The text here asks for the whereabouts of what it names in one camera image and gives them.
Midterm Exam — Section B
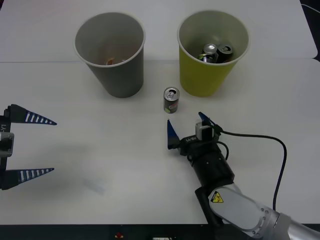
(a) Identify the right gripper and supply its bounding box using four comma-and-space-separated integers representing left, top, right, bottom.
166, 111, 223, 161

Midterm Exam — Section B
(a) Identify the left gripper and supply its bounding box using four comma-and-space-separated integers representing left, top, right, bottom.
0, 103, 58, 191

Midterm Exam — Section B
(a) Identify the grey plastic bin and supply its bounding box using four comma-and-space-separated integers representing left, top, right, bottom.
74, 11, 146, 99

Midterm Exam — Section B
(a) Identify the silver-topped green can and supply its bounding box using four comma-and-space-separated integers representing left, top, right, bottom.
198, 43, 220, 64

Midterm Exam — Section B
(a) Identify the yellow-green plastic bin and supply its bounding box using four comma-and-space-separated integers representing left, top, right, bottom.
176, 9, 252, 98

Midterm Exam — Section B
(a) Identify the bottle with orange label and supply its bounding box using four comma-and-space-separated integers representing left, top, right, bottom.
104, 57, 126, 66

